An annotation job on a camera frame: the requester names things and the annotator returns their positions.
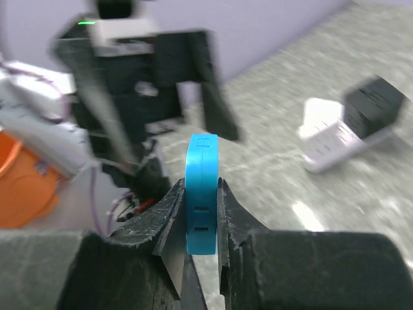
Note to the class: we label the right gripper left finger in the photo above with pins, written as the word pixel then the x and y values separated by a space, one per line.
pixel 142 265

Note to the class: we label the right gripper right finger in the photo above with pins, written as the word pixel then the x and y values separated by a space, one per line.
pixel 264 269

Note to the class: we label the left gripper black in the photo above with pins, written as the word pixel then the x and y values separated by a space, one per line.
pixel 128 91

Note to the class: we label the blue plug adapter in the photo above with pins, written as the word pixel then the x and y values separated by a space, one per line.
pixel 201 178

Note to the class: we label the black socket adapter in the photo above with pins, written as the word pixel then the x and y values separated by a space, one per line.
pixel 372 106

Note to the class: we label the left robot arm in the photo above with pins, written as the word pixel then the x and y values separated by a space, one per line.
pixel 38 109

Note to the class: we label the orange plastic bucket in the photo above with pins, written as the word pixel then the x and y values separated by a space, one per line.
pixel 28 184

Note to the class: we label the small white power strip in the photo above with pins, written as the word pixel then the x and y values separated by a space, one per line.
pixel 326 140

